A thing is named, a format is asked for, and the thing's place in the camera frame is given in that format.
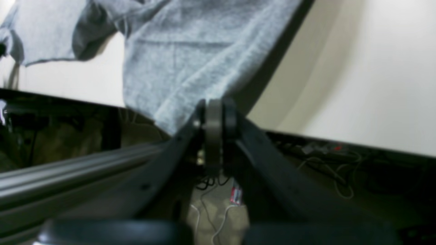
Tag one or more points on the grey aluminium frame rail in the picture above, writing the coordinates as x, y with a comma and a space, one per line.
21, 186

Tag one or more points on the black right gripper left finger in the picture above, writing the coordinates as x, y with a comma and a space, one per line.
148, 208

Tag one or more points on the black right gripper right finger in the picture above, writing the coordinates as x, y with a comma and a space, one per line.
285, 206

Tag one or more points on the dark grey t-shirt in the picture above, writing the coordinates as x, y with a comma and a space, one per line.
176, 52

